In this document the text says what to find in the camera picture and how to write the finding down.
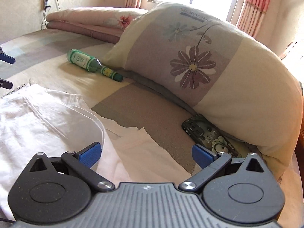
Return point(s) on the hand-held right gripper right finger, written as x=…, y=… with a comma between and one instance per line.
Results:
x=201, y=156

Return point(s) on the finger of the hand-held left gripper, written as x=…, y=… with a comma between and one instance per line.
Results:
x=8, y=58
x=6, y=83

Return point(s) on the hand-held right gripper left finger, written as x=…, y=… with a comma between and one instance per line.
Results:
x=91, y=155

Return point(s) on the white printed t-shirt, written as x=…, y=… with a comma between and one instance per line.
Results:
x=35, y=123

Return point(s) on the green glass bottle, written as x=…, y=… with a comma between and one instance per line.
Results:
x=82, y=60

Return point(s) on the floral pillow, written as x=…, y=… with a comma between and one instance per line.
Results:
x=237, y=87

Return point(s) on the folded floral quilt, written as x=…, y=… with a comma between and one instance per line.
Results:
x=83, y=16

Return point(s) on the wooden headboard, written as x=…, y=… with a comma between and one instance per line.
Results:
x=294, y=49

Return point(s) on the white wall power strip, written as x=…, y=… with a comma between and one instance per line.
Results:
x=46, y=2

